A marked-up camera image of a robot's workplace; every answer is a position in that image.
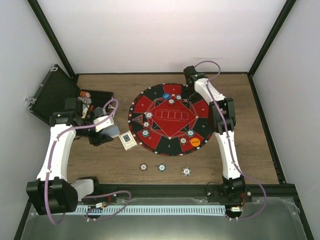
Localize grey striped chips in case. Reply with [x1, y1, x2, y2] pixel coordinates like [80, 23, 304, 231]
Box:
[77, 96, 92, 105]

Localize single teal poker chip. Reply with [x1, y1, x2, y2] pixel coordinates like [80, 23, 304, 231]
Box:
[141, 129, 150, 138]

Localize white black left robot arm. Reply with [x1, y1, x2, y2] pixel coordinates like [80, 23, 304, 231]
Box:
[26, 98, 118, 217]

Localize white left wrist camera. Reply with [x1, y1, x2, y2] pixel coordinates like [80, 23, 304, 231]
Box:
[93, 115, 115, 132]

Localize blue dealer button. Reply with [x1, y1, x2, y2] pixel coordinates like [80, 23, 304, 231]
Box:
[162, 92, 171, 100]

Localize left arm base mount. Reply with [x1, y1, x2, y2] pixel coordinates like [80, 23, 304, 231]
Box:
[78, 191, 118, 204]

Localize white playing card box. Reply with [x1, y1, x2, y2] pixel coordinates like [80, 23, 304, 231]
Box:
[119, 131, 137, 151]

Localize orange round button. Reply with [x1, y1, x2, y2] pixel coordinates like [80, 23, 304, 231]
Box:
[189, 137, 201, 147]

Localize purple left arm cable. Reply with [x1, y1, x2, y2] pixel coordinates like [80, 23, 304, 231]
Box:
[44, 97, 131, 226]

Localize single blue white chip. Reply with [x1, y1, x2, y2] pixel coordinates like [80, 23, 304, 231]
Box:
[145, 112, 153, 119]

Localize light blue slotted cable duct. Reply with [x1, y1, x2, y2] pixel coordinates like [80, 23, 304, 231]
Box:
[70, 205, 226, 216]

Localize black poker chip case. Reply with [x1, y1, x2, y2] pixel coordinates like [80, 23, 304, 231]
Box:
[28, 64, 114, 125]

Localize brown poker chip stack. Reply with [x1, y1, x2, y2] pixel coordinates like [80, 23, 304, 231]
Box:
[140, 163, 148, 171]

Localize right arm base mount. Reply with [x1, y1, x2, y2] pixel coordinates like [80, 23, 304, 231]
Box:
[205, 181, 253, 204]

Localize blue white poker chip stack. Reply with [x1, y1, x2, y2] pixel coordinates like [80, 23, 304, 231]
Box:
[181, 167, 191, 176]

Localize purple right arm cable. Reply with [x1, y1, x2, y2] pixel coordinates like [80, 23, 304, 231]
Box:
[194, 60, 267, 222]

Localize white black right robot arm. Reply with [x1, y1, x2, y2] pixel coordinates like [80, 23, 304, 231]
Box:
[183, 65, 246, 202]

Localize teal poker chip stack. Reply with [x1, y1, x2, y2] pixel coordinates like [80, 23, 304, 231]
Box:
[158, 164, 166, 172]

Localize round red black poker mat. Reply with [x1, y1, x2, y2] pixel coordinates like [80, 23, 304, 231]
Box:
[128, 83, 213, 157]

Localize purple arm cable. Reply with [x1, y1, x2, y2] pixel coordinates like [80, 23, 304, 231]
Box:
[44, 97, 131, 226]
[194, 60, 267, 222]

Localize black aluminium frame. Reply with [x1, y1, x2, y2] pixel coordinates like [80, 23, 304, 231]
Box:
[13, 0, 315, 240]

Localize blue patterned card deck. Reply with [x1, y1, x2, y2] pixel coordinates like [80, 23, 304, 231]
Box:
[101, 126, 120, 138]

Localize orange chip stack in case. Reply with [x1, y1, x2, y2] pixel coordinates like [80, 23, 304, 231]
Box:
[79, 91, 91, 98]

